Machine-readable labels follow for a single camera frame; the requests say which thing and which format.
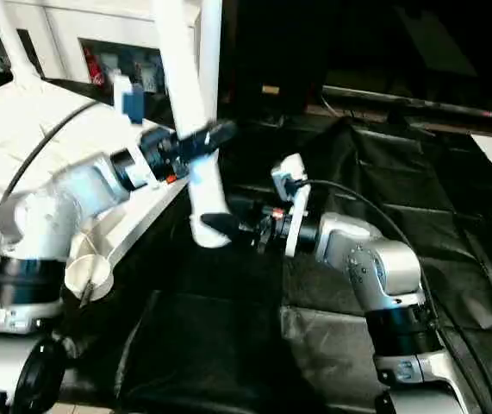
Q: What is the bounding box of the white plastic table leg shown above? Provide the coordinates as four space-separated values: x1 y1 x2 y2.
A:
199 0 224 124
0 0 42 90
153 0 232 250

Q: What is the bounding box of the white plastic table top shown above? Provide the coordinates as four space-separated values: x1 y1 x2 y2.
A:
0 79 193 304

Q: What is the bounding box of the black speaker with gold label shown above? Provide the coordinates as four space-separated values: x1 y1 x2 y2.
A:
223 0 492 116

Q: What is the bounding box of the black mat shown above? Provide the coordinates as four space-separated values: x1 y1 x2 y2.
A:
0 64 492 414

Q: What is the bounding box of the white glass-door cabinet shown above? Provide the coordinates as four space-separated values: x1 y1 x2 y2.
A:
0 0 206 94

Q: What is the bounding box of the dark low bench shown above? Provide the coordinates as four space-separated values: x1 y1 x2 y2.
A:
321 85 492 126

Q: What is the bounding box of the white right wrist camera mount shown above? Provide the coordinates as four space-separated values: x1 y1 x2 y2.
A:
270 153 312 260

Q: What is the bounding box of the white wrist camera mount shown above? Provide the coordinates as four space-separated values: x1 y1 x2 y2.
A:
113 73 163 193
270 153 312 260

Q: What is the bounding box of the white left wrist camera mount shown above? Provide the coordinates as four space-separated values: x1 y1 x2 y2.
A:
113 73 163 193

